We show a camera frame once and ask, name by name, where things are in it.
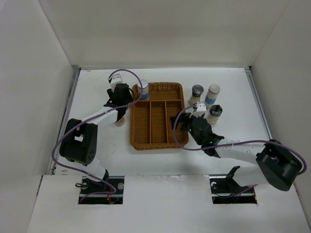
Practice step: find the blue label silver cap bottle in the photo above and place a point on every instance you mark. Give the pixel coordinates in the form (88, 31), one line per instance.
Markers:
(143, 89)

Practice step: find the black cap sugar grinder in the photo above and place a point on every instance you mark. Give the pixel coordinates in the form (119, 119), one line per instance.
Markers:
(196, 92)

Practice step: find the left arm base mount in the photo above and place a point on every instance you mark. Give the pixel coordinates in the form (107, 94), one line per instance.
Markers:
(95, 192)

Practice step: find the black knob cap jar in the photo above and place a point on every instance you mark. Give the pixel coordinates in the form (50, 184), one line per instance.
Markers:
(214, 114)

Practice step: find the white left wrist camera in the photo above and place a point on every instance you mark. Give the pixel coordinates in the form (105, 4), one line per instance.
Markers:
(114, 80)

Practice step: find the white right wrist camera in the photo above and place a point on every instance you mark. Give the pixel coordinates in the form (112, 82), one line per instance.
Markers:
(199, 110)

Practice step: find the brown wicker divided basket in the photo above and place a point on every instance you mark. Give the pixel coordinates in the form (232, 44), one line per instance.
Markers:
(150, 125)

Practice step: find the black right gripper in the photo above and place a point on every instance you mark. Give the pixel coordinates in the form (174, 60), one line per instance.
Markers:
(187, 116)

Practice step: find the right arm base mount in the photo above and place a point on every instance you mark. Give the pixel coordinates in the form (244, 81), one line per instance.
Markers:
(224, 190)

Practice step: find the pink cap spice bottle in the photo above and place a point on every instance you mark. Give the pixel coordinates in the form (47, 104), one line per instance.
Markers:
(120, 122)

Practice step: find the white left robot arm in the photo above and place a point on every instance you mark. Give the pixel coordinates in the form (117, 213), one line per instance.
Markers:
(81, 144)

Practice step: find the tall blue label bottle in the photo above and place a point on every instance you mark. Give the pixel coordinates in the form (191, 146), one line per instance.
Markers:
(211, 95)

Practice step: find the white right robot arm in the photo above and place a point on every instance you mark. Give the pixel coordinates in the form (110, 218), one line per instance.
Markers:
(271, 162)

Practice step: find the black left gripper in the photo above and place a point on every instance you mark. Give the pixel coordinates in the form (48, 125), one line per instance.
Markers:
(111, 93)

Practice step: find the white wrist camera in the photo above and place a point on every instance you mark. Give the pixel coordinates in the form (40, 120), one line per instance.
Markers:
(199, 110)
(114, 80)

